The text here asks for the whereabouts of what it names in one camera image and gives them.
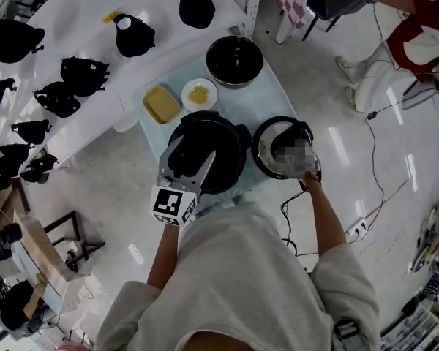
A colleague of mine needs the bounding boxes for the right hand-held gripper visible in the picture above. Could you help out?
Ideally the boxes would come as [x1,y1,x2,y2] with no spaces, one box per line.
[273,138,323,181]

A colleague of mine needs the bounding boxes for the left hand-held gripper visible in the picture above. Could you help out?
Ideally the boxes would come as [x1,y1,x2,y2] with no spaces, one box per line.
[150,136,218,228]

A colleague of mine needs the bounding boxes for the steel black pressure cooker lid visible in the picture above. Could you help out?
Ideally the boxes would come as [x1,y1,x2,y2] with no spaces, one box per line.
[252,115,316,181]

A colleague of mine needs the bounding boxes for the black pressure cooker body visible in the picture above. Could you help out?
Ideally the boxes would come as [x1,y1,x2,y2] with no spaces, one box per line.
[166,110,254,196]

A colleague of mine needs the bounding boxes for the person's left forearm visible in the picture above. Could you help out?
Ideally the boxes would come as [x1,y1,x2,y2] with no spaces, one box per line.
[146,223,186,290]

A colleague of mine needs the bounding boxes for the person's right forearm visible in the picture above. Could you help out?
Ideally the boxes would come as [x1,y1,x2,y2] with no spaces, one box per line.
[301,171,349,260]

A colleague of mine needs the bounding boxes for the white round plate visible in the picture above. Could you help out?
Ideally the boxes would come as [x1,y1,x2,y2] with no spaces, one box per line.
[180,78,220,113]

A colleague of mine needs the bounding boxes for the yellow rectangular tray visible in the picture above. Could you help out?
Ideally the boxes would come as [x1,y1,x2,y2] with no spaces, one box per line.
[142,84,181,126]

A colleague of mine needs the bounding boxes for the small table with blue cloth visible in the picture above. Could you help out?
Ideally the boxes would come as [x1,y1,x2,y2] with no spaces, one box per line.
[132,58,301,216]

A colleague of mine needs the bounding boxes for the yellow corn kernels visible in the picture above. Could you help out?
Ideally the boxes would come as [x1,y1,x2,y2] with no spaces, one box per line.
[187,86,210,104]

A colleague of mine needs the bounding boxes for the white power strip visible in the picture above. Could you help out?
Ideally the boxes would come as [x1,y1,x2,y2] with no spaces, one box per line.
[345,219,369,238]

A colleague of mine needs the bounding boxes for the black inner pot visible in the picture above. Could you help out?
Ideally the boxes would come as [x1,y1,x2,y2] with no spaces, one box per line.
[205,35,265,90]

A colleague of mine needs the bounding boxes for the person's beige shirt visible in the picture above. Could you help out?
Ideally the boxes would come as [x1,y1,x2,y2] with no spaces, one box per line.
[94,201,382,351]

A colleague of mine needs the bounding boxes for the grey chair base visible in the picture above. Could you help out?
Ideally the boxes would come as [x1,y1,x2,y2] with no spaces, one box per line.
[402,69,439,111]

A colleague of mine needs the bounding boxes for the dark blue chair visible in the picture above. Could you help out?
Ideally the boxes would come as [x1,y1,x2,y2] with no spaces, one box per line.
[301,0,371,42]

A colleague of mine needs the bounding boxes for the wooden table with cloth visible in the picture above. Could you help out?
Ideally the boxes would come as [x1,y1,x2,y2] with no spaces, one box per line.
[0,186,108,314]

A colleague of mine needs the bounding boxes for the white shelf unit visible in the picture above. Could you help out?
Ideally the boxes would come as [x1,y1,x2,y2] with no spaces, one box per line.
[0,0,265,183]

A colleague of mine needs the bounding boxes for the black cylindrical container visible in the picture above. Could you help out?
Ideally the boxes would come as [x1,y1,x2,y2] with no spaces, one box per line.
[0,222,23,244]

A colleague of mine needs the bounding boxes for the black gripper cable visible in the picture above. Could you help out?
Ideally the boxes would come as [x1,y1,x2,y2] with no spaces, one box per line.
[280,179,321,259]

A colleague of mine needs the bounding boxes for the black power adapter cable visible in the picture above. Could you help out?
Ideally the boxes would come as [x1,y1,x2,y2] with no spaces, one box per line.
[363,97,437,212]

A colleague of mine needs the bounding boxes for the red floor cable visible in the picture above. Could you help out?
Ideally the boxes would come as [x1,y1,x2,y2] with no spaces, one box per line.
[365,178,411,227]

